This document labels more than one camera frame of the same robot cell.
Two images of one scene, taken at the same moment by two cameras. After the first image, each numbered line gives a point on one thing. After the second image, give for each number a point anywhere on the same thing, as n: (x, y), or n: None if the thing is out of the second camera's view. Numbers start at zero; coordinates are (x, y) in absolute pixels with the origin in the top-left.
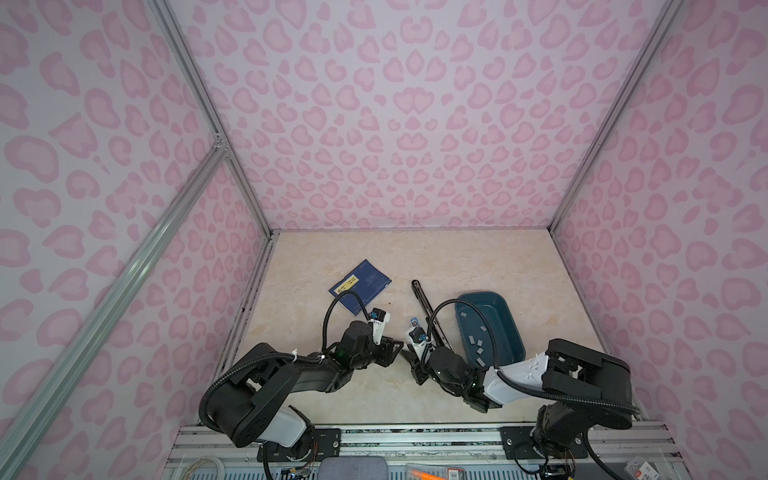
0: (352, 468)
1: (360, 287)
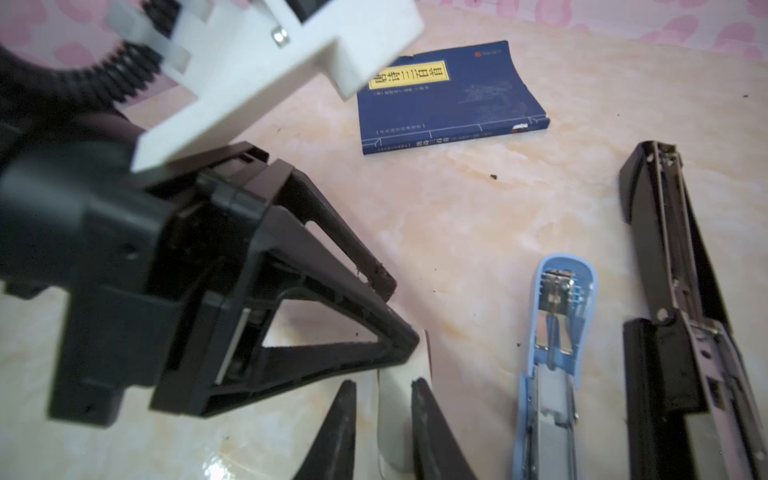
0: None
1: (446, 96)
